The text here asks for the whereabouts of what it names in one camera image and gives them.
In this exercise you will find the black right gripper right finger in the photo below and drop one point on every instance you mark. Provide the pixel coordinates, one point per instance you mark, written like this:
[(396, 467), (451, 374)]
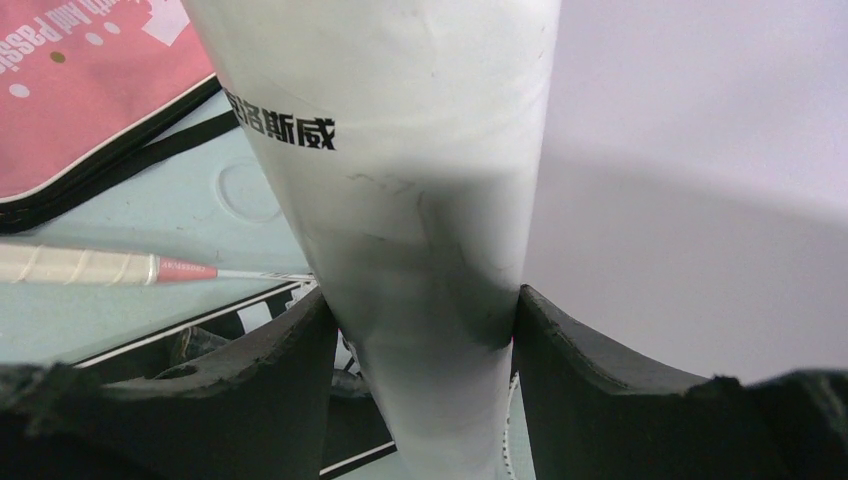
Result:
[(597, 409)]

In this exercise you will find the white shuttlecock tube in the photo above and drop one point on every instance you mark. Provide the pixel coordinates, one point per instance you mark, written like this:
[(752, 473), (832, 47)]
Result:
[(402, 140)]

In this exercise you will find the clear white tube lid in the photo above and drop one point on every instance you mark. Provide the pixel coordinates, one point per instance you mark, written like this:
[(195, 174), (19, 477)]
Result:
[(242, 190)]

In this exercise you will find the pink racket cover bag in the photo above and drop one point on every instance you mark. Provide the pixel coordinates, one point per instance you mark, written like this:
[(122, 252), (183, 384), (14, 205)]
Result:
[(85, 87)]

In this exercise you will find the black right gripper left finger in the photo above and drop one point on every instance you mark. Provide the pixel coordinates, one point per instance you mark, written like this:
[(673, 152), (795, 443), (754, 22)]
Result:
[(255, 408)]

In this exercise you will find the black racket cover bag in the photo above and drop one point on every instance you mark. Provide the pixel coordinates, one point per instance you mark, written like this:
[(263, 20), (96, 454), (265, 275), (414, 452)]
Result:
[(356, 434)]

